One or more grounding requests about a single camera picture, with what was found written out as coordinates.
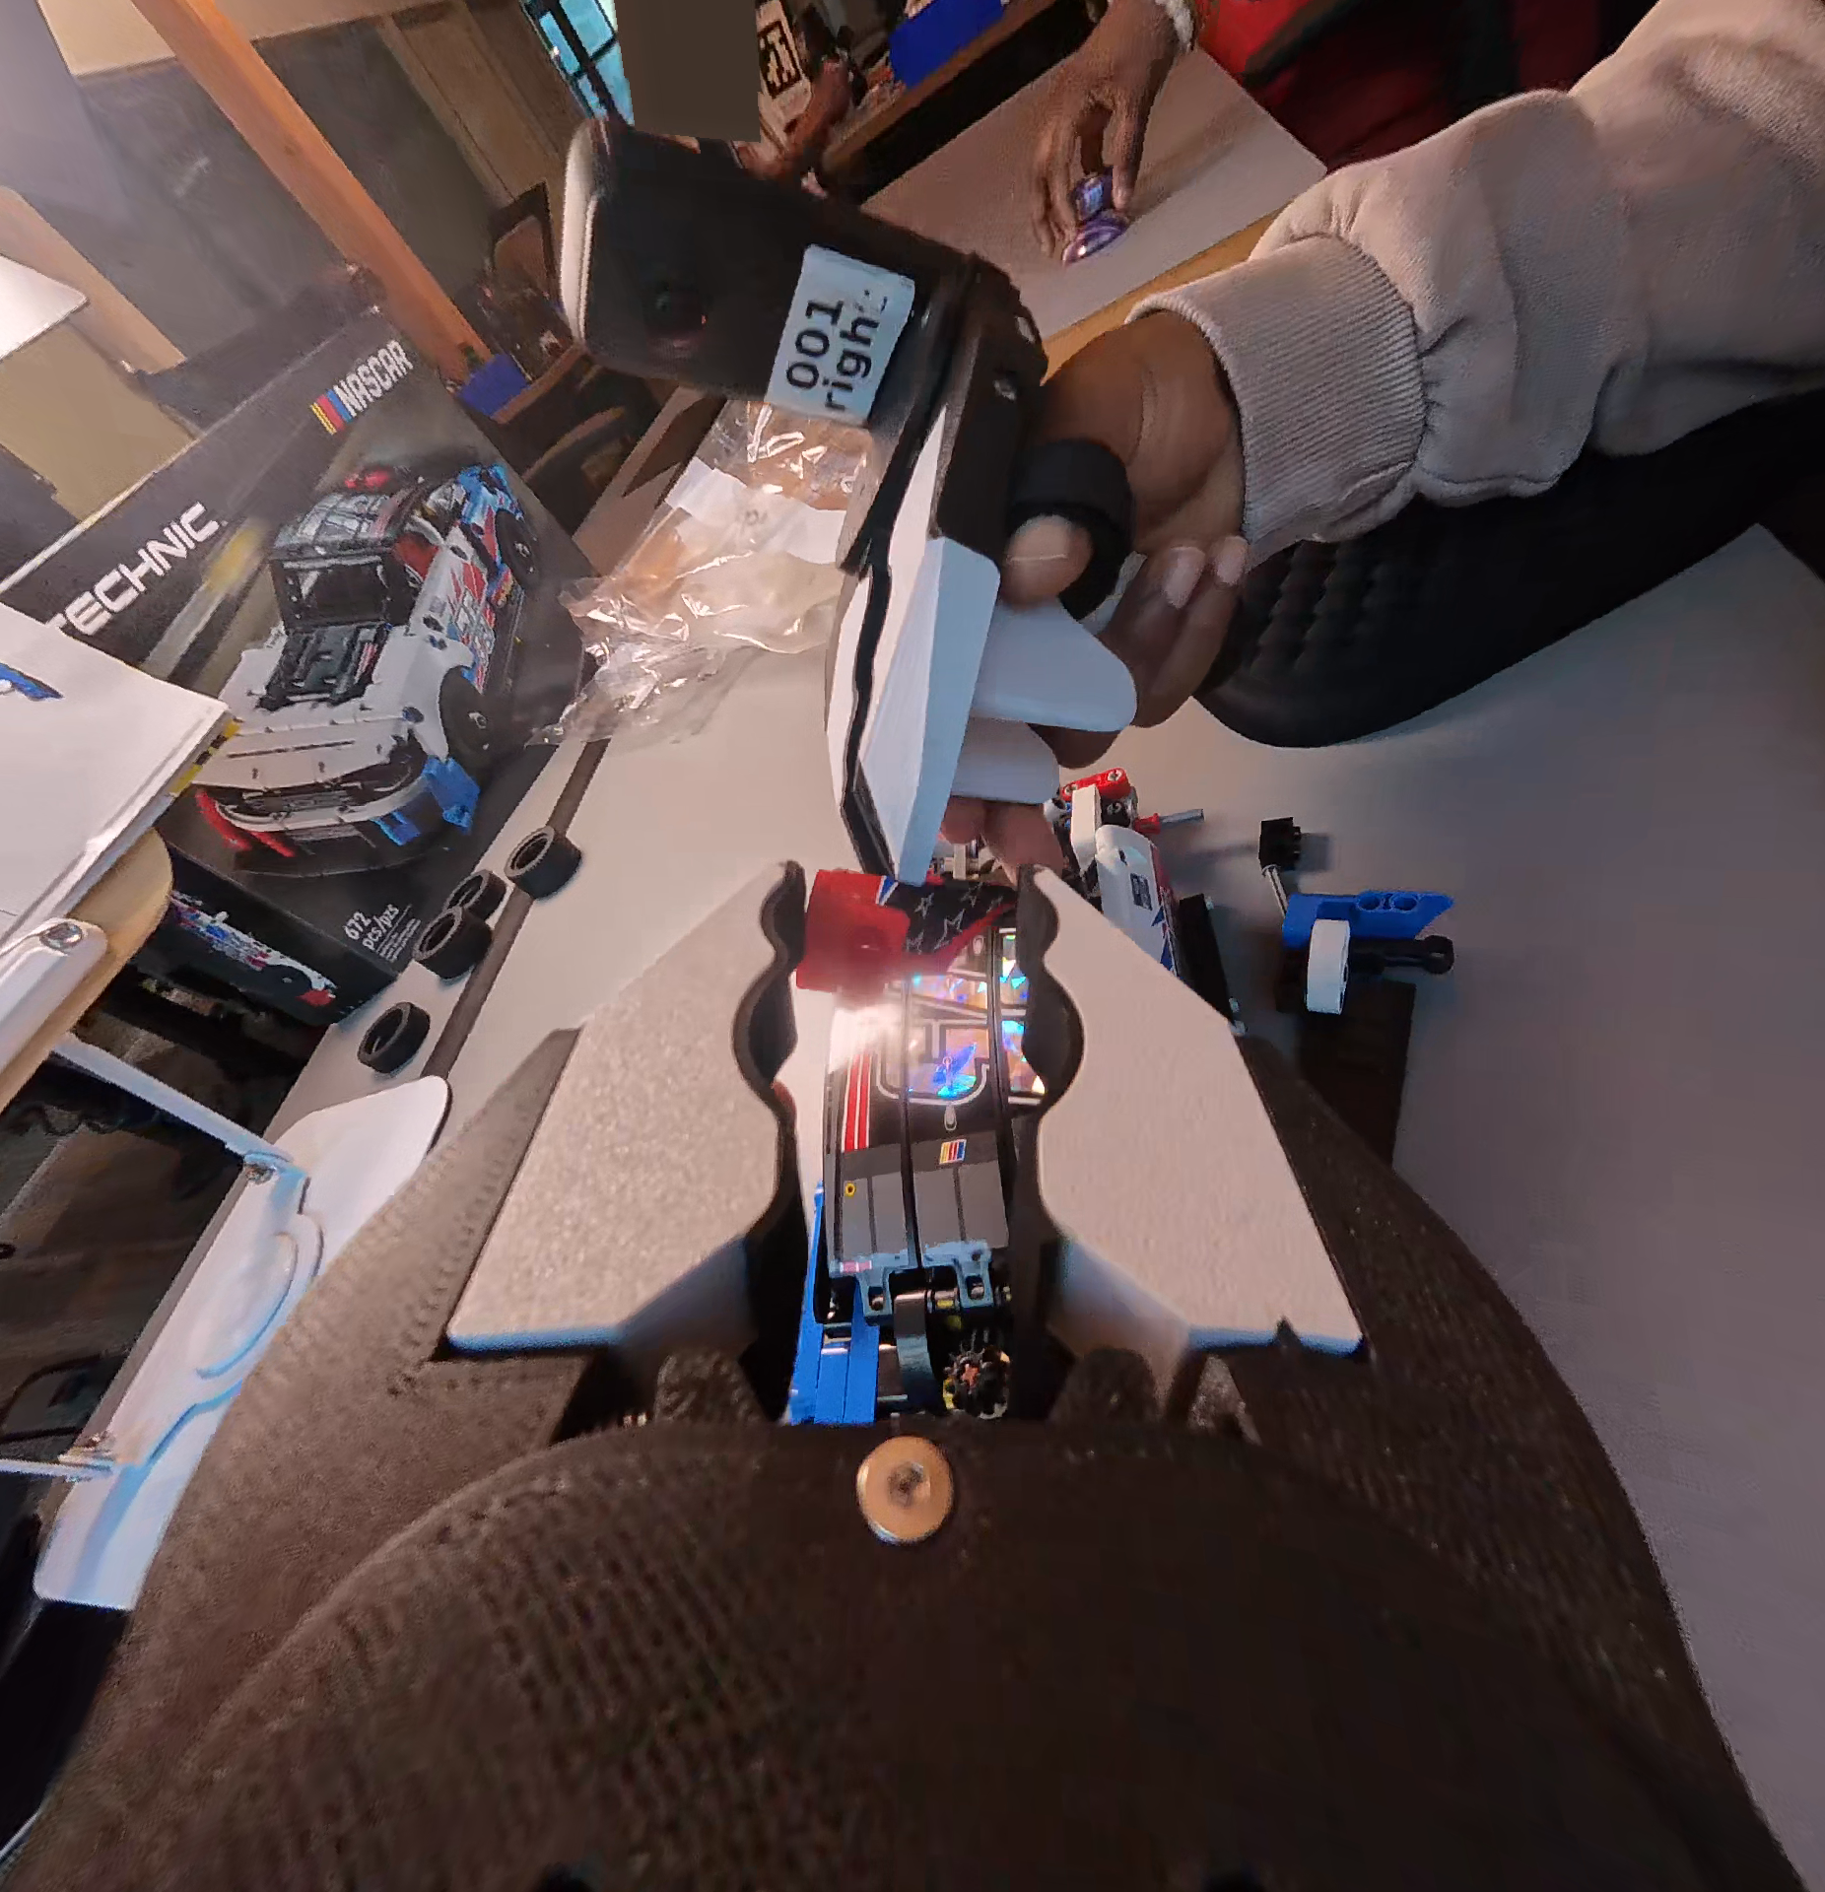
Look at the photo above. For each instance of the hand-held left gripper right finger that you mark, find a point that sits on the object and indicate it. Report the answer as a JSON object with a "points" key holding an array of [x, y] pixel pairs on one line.
{"points": [[1194, 1183]]}

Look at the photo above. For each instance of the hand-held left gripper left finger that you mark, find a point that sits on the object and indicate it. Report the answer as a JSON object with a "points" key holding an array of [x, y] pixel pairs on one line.
{"points": [[619, 1183]]}

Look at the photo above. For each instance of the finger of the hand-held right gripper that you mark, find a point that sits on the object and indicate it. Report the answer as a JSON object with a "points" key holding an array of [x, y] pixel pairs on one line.
{"points": [[854, 651], [919, 696]]}

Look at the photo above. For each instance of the red lego piece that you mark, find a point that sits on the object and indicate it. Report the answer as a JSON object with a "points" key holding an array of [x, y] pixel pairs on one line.
{"points": [[846, 932]]}

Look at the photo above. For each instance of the lego race car model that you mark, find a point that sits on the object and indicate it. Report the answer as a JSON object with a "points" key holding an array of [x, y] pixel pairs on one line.
{"points": [[929, 1155]]}

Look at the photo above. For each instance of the purple swirl yo-yo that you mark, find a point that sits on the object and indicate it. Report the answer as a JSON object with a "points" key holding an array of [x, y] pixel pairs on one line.
{"points": [[1098, 222]]}

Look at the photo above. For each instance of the person's right forearm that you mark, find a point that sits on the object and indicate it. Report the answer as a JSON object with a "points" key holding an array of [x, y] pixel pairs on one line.
{"points": [[1519, 250]]}

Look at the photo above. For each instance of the black lego tire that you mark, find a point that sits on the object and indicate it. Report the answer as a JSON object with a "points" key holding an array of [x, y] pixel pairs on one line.
{"points": [[450, 943], [544, 862], [476, 894], [395, 1038]]}

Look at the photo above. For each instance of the black lego panel assembly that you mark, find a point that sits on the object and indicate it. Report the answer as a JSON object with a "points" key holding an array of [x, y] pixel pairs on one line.
{"points": [[1356, 918]]}

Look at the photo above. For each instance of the lego set box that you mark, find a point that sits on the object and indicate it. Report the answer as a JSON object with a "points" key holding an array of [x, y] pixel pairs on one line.
{"points": [[335, 562]]}

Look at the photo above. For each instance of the person's right hand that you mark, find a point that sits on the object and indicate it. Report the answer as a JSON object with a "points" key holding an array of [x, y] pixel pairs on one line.
{"points": [[1179, 443]]}

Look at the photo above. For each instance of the clear plastic bags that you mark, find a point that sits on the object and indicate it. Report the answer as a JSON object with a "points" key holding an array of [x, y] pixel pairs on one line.
{"points": [[707, 592]]}

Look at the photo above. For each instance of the small blue bin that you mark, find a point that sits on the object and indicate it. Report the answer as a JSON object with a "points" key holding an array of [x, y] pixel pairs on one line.
{"points": [[942, 37]]}

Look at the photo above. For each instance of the black chair armrest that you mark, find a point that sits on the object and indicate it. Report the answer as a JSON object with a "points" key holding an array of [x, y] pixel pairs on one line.
{"points": [[1446, 635]]}

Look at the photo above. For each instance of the instruction booklet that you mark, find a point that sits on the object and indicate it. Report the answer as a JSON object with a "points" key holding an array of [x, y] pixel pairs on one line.
{"points": [[71, 740]]}

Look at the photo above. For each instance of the wooden support post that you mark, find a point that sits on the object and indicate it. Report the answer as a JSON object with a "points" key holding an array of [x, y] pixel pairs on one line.
{"points": [[293, 163]]}

